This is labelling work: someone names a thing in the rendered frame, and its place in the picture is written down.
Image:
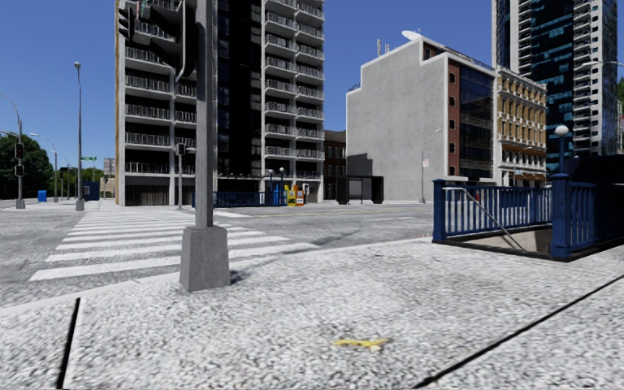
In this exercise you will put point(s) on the yellow newspaper box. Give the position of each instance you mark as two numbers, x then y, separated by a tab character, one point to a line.
294	195

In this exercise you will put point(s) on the dark brick building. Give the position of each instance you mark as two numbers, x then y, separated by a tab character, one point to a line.
334	161

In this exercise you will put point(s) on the black bus shelter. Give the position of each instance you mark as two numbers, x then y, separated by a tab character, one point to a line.
360	189

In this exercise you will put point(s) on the dark stairway railing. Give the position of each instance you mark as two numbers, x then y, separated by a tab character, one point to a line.
575	214
239	198

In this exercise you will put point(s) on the pale concrete balcony tower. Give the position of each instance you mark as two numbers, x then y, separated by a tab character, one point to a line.
287	97

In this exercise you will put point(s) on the pale concrete building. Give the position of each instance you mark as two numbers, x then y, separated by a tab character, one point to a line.
395	131

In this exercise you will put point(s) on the tan stone building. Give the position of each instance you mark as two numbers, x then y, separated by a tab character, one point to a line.
519	126

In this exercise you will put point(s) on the blue booth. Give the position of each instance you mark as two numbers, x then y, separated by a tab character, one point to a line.
91	190

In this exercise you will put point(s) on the grey street lamp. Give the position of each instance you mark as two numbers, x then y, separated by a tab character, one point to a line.
604	63
79	146
54	170

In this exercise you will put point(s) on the blue letter box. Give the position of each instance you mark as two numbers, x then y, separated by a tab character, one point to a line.
42	195

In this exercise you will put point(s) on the glass tower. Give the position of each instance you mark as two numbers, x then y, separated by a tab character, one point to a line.
560	73

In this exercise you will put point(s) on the trees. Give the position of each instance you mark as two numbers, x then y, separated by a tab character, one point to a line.
29	165

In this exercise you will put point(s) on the sign on a post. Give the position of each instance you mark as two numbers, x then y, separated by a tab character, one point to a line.
423	175

